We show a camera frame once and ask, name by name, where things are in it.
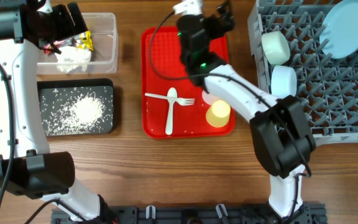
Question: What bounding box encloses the red snack wrapper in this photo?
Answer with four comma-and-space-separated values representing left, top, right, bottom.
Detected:
41, 39, 73, 55

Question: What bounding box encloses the white napkin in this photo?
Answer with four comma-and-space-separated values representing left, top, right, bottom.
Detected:
55, 46, 91, 73

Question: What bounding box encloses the yellow snack wrapper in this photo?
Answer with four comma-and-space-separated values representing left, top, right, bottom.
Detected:
74, 30, 93, 51

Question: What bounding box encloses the mint green bowl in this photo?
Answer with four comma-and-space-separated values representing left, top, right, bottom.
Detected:
261, 31, 291, 65

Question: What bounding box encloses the white rice pile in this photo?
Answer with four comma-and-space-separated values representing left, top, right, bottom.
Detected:
39, 86, 113, 136

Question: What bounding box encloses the light blue rice bowl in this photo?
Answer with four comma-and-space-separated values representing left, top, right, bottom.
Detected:
271, 65, 297, 98

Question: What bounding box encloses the light blue plate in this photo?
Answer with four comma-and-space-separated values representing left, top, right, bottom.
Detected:
319, 0, 358, 59

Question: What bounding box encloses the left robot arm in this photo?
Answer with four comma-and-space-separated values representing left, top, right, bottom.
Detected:
0, 1, 119, 223

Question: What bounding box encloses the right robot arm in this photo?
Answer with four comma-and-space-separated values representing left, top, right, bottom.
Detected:
173, 1, 316, 223

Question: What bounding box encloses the clear plastic waste bin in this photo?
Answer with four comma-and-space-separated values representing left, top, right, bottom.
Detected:
37, 12, 119, 75

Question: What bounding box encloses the grey dishwasher rack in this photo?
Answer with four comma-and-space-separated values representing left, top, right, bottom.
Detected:
247, 0, 358, 146

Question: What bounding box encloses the white plastic cup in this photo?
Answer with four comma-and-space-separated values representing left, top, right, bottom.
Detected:
201, 91, 220, 105

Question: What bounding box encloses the white plastic spoon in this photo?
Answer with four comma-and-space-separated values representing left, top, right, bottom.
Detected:
165, 87, 177, 135

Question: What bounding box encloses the white plastic fork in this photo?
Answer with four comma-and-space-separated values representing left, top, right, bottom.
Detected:
144, 93, 195, 106

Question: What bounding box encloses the black plastic tray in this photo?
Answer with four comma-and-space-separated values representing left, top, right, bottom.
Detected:
35, 78, 115, 138

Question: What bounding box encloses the yellow plastic cup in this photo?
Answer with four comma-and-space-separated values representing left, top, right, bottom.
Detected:
206, 100, 231, 128

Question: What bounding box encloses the red serving tray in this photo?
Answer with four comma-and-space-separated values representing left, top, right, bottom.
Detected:
141, 26, 236, 139

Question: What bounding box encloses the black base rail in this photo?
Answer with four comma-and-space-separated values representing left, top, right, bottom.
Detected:
50, 203, 328, 224

